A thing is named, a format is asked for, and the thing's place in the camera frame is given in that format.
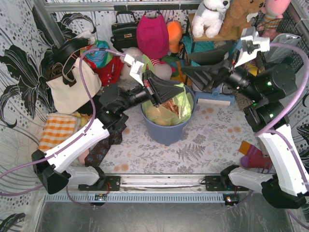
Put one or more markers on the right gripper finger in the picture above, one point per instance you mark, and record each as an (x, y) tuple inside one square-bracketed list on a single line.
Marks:
[(205, 78), (211, 57)]

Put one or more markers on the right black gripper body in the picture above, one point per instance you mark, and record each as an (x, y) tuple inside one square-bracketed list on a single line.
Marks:
[(225, 73)]

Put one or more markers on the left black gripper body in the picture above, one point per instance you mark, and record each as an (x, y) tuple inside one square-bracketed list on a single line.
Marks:
[(150, 89)]

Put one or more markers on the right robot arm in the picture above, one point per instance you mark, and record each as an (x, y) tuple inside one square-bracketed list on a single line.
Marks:
[(273, 93)]

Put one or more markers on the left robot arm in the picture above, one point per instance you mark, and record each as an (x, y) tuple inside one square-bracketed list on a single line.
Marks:
[(53, 167)]

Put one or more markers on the blue trash bin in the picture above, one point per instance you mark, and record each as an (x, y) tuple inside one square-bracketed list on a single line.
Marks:
[(168, 135)]

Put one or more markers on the magenta knit bag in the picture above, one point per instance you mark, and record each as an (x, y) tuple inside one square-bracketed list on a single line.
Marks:
[(153, 37)]

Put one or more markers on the cream canvas tote bag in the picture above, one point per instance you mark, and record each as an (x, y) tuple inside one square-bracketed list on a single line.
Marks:
[(69, 98)]

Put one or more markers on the teal folded cloth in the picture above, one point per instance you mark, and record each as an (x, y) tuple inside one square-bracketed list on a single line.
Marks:
[(198, 47)]

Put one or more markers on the yellow duck plush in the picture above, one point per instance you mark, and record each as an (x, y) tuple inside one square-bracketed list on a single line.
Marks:
[(253, 70)]

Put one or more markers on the pink pig plush toy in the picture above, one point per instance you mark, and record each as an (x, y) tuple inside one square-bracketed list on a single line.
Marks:
[(161, 69)]

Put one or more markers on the white fluffy plush toy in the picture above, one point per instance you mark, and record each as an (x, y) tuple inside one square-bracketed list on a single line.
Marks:
[(134, 52)]

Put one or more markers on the rainbow striped cloth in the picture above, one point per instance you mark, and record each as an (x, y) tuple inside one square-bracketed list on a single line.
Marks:
[(177, 64)]

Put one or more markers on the orange plush toy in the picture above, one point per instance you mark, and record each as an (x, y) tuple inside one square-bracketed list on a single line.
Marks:
[(175, 35)]

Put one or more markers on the red cloth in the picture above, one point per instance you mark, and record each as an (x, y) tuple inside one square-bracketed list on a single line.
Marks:
[(110, 73)]

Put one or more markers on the white dog plush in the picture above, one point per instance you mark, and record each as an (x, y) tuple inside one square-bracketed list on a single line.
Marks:
[(209, 17)]

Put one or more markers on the brown bear plush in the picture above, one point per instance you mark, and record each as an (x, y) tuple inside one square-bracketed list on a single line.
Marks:
[(239, 15)]

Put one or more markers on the colorful silk scarf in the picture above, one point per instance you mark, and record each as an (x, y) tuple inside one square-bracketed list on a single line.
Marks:
[(97, 59)]

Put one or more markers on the black leather handbag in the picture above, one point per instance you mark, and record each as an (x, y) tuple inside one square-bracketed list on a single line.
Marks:
[(124, 35)]

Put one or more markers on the brown floral necktie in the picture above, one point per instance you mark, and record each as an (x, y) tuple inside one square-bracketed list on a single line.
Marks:
[(100, 150)]

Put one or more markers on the purple orange sock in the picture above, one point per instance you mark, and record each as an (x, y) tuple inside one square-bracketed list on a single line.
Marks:
[(253, 157)]

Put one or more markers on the pink fuzzy sock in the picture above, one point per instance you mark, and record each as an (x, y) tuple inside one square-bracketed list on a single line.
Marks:
[(82, 157)]

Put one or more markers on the orange checkered towel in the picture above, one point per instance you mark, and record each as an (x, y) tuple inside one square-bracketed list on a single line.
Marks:
[(58, 128)]

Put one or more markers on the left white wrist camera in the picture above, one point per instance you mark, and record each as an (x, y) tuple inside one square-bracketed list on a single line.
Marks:
[(136, 67)]

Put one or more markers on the black wire basket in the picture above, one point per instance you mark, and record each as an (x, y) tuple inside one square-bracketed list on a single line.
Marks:
[(286, 25)]

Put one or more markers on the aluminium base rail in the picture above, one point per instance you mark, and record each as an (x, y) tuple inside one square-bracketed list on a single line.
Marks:
[(161, 183)]

